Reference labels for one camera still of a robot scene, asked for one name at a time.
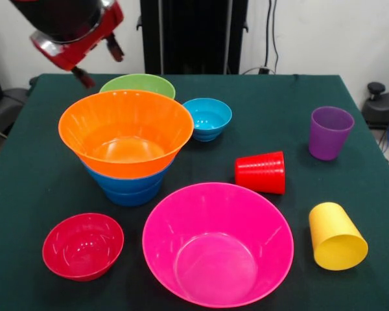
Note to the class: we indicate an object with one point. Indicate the small crimson bowl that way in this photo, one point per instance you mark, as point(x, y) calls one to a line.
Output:
point(82, 247)

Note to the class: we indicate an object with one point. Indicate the large orange bowl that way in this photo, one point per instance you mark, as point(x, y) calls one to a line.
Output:
point(126, 129)

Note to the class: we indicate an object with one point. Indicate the large pink bowl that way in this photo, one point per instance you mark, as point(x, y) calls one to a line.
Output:
point(217, 246)

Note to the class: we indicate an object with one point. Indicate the black pedestal leg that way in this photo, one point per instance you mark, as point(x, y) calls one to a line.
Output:
point(382, 107)
point(6, 107)

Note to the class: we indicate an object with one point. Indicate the dark green tablecloth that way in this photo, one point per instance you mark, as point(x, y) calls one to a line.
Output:
point(311, 97)

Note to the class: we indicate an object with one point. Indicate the green bowl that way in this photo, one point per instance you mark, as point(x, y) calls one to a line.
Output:
point(139, 83)

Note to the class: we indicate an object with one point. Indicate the ribbed blue bowl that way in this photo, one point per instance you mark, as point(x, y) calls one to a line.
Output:
point(129, 199)

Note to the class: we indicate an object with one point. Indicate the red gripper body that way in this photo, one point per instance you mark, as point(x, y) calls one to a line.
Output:
point(81, 48)

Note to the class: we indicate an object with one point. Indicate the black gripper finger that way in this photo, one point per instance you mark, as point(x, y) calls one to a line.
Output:
point(115, 48)
point(84, 77)

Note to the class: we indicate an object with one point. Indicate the purple cup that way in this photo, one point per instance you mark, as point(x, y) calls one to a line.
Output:
point(330, 136)

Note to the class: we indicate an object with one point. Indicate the small light blue bowl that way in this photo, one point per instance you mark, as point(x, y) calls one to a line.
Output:
point(210, 118)

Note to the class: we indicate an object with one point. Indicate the large blue bowl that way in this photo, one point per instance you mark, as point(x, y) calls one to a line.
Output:
point(133, 186)

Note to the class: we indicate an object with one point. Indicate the yellow cup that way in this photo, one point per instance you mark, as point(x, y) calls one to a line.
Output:
point(337, 239)

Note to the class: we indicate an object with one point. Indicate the red cup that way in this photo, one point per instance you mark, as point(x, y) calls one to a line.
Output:
point(261, 173)

